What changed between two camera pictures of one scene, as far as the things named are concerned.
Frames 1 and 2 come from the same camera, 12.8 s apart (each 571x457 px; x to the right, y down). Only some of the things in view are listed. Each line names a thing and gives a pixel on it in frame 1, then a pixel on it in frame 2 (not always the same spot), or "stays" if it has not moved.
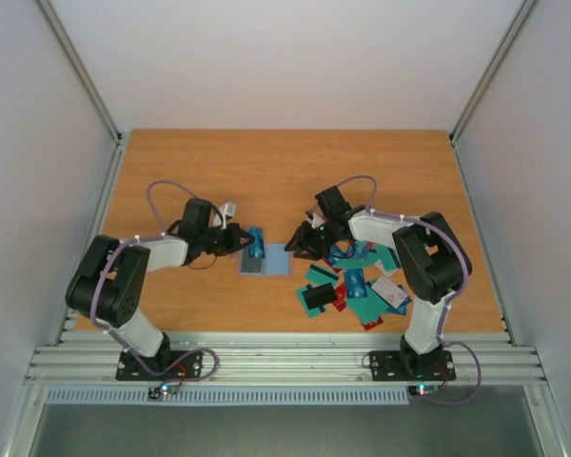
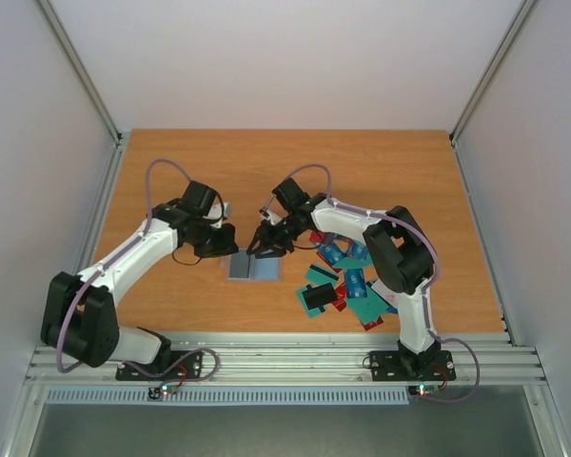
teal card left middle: (318, 277) stays
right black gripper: (309, 236) -> (274, 236)
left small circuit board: (157, 392) stays
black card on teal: (318, 296) stays
